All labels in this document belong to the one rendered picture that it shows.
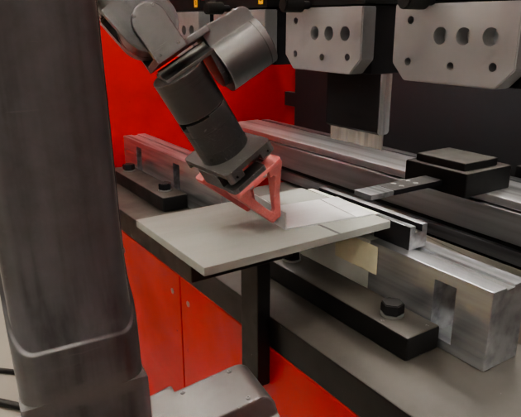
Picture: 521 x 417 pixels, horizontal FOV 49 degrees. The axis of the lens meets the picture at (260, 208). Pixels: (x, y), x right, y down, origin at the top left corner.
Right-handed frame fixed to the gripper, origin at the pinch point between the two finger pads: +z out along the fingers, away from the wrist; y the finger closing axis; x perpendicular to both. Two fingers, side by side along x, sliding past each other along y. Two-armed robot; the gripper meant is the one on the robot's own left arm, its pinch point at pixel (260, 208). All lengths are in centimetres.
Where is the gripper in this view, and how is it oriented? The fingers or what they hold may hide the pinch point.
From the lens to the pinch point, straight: 69.6
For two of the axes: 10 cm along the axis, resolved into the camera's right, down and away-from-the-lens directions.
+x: -7.1, 6.4, -2.9
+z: 4.4, 7.3, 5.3
